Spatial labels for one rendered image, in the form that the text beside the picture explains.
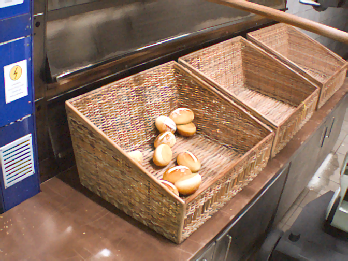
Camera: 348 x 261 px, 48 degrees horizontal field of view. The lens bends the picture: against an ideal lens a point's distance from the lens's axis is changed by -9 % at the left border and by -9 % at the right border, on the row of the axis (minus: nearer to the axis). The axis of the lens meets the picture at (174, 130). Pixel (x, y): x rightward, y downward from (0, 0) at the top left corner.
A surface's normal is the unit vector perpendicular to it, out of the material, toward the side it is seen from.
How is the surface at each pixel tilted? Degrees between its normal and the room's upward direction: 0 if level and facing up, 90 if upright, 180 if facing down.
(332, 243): 0
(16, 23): 90
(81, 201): 0
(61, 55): 70
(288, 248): 45
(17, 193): 90
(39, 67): 90
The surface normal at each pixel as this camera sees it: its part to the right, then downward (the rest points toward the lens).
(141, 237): 0.11, -0.87
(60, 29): 0.79, 0.04
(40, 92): 0.80, 0.36
